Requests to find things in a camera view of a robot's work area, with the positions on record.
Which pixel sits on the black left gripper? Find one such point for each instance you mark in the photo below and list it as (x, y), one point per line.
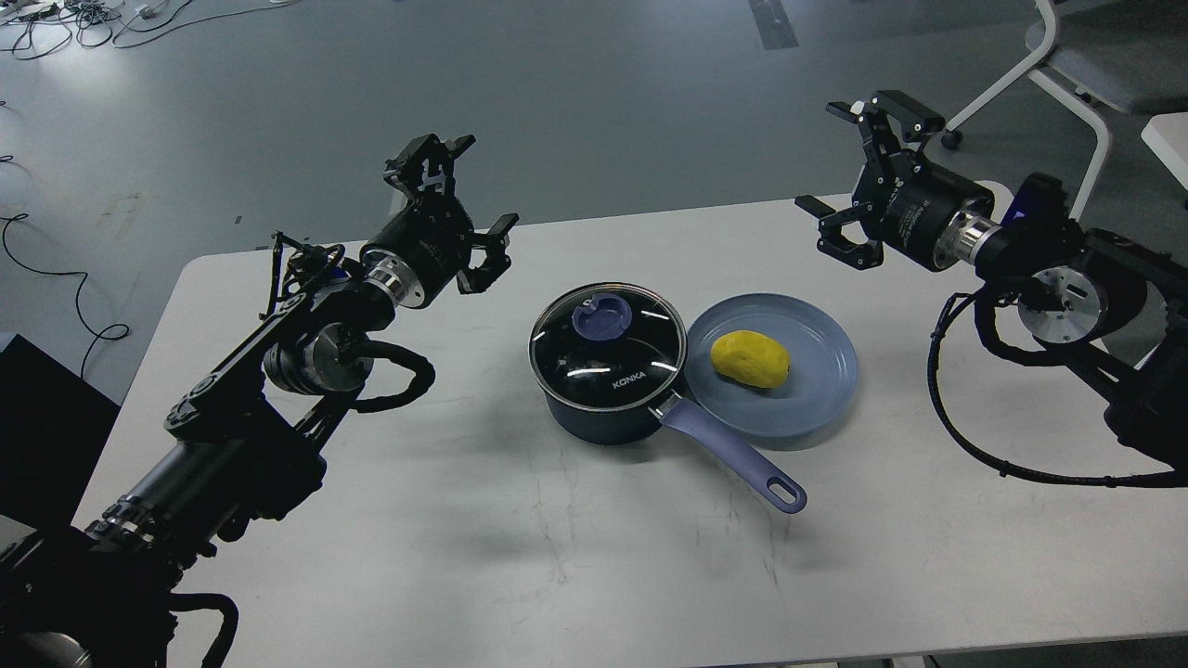
(428, 242)

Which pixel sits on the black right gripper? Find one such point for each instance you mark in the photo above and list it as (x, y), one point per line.
(923, 200)

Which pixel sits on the glass pot lid purple knob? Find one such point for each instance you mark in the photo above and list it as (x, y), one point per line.
(607, 346)

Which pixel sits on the yellow potato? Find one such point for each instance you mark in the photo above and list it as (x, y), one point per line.
(751, 358)

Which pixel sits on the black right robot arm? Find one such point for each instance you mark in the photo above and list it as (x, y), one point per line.
(1052, 294)

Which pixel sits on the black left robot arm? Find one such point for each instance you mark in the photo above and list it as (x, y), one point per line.
(249, 436)

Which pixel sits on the blue plate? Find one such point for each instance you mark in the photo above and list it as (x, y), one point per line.
(823, 375)

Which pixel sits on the white table edge right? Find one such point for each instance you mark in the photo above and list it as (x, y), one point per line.
(1166, 136)

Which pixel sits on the black box at left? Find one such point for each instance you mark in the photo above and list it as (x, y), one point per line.
(54, 427)

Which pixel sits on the dark blue saucepan purple handle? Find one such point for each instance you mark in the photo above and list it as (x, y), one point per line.
(672, 410)

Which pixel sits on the white frame grey chair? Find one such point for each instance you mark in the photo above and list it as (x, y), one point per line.
(1129, 55)

